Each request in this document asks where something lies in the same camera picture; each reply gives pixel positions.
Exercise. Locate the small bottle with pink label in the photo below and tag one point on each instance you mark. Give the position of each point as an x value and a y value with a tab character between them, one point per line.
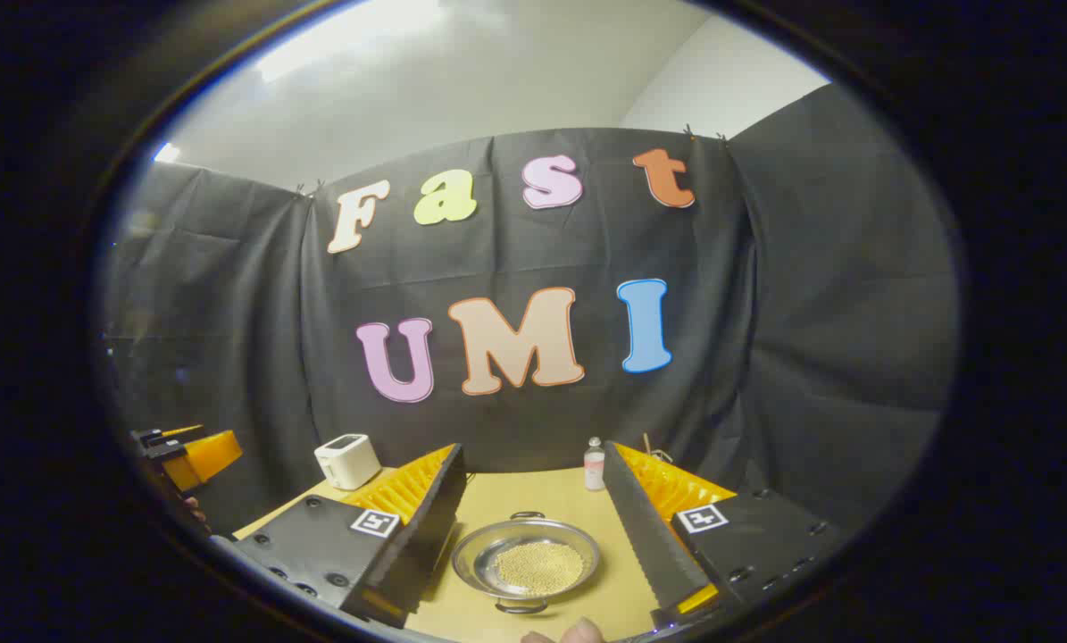
594	469

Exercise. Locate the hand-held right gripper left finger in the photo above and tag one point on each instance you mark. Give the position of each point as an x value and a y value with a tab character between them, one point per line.
426	527

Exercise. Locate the white toaster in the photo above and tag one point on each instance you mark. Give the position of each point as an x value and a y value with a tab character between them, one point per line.
347	460

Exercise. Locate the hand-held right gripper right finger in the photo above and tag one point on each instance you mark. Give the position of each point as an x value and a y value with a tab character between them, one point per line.
640	527

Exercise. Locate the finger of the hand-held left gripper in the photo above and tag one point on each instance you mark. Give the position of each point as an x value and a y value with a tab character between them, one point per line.
212	454

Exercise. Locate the pile of yellow soybeans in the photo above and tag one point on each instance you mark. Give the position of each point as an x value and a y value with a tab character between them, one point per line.
540	568

